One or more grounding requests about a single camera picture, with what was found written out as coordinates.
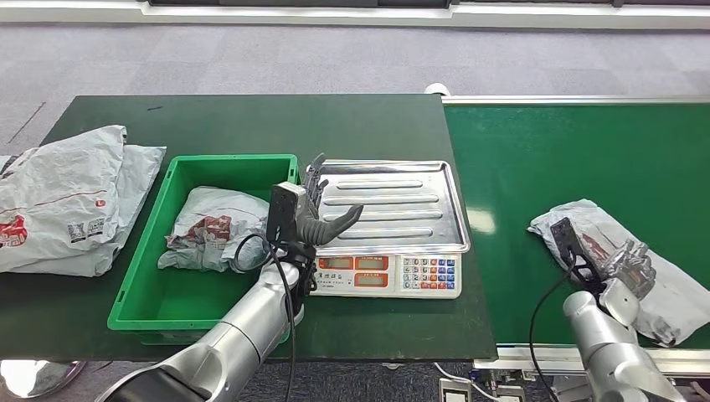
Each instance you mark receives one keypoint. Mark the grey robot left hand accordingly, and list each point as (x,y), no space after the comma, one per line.
(324,230)

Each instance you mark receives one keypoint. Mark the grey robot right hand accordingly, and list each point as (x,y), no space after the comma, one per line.
(632,272)

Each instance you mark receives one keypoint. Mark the long grey parcel red print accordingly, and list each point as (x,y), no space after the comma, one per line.
(677,299)

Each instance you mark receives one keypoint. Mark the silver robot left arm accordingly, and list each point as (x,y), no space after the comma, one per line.
(244,327)

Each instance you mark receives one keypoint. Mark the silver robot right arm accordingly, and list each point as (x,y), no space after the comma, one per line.
(610,355)

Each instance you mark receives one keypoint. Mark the pale grey flat parcel bag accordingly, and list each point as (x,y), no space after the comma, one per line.
(141,177)

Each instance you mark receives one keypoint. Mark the large grey parcel with barcodes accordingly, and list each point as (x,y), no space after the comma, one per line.
(61,188)

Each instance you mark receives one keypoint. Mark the white scale with steel tray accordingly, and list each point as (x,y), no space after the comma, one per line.
(399,205)

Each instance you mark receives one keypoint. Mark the green plastic crate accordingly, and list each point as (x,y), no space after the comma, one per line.
(177,299)

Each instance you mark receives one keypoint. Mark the white power strip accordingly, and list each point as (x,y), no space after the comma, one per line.
(455,394)

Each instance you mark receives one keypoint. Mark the round chrome base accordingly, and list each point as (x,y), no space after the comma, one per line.
(33,377)

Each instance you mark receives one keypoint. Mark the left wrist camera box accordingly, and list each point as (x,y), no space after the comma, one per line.
(284,213)

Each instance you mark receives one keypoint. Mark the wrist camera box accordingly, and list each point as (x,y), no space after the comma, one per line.
(571,249)
(284,213)

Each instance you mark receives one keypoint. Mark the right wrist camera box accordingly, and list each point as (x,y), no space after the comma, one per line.
(571,249)

